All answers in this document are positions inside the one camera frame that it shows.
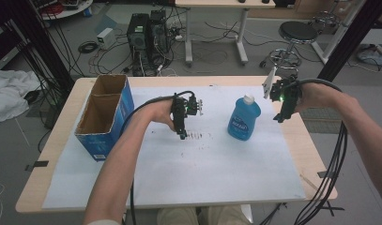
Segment person's legs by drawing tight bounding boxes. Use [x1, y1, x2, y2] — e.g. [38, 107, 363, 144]
[156, 205, 252, 225]

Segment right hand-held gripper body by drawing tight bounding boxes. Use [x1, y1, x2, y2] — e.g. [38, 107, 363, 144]
[262, 66, 303, 111]

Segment right gripper black cable bundle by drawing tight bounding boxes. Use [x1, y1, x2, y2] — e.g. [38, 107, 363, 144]
[291, 77, 349, 225]

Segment chrome stool base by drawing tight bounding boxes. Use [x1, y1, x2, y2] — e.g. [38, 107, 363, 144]
[311, 9, 341, 28]

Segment light wooden table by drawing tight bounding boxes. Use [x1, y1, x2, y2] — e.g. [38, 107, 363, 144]
[15, 75, 339, 214]

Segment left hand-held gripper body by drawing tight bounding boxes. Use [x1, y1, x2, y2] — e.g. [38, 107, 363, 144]
[170, 92, 205, 127]

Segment white crumpled cloth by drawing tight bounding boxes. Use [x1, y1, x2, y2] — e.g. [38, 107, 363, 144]
[0, 67, 41, 124]

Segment white paper sheet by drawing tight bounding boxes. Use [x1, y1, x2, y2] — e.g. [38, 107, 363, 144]
[41, 85, 307, 210]

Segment white-legged desk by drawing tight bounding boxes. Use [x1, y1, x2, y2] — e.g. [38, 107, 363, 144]
[174, 0, 277, 68]

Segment person's left hand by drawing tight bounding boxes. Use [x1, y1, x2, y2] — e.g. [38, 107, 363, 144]
[145, 98, 177, 132]

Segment black round stool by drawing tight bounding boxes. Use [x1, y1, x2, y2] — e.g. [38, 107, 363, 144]
[259, 21, 320, 70]

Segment grey grid floor mat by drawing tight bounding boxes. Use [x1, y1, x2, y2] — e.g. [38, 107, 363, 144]
[298, 107, 345, 136]

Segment blue open cardboard box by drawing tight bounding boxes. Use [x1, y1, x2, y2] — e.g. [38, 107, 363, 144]
[73, 73, 136, 163]

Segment black computer tower green label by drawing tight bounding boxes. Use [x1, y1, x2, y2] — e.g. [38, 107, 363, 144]
[126, 12, 151, 78]

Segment round white table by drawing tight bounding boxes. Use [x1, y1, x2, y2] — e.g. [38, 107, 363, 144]
[31, 0, 95, 21]

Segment coiled black cable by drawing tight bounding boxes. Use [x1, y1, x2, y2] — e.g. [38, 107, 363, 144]
[77, 40, 99, 54]

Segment small white box device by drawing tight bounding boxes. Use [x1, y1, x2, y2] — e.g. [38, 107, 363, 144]
[96, 26, 117, 51]

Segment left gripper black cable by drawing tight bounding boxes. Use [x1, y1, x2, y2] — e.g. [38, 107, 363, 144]
[118, 90, 196, 225]

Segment blue plastic bottle white cap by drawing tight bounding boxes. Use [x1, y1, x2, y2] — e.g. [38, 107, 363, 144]
[226, 94, 263, 142]

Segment white metal stand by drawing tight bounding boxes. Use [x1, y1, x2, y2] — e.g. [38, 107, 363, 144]
[310, 0, 368, 66]

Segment person's right hand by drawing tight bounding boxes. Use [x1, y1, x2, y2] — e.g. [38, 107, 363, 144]
[294, 82, 339, 114]

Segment black frame post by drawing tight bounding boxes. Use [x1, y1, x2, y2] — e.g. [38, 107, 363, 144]
[316, 0, 382, 83]
[6, 0, 76, 97]

